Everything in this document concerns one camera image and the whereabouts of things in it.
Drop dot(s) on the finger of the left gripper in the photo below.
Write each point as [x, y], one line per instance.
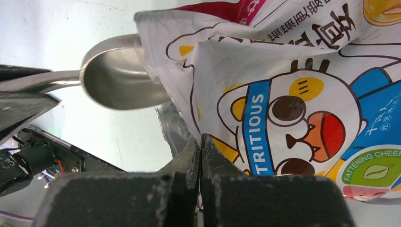
[10, 72]
[19, 109]

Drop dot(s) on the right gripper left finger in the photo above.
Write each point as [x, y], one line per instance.
[166, 198]

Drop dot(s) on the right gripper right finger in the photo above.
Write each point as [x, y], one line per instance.
[234, 199]

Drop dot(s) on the metal food scoop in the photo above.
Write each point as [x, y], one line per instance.
[113, 76]

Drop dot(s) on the cat food bag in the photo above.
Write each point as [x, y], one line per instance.
[285, 87]

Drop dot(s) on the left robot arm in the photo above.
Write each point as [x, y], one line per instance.
[13, 170]

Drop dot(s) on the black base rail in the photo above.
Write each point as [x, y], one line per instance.
[72, 158]

